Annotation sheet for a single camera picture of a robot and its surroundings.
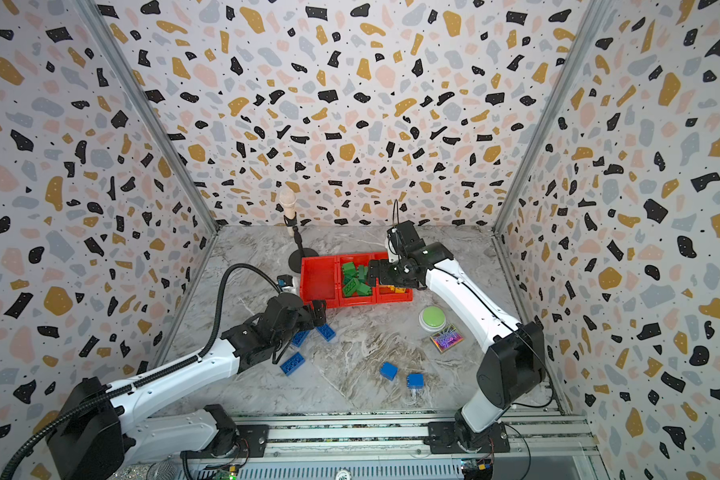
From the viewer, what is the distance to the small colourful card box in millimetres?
915

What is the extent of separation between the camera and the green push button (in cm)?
95

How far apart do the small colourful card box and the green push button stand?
20 millimetres
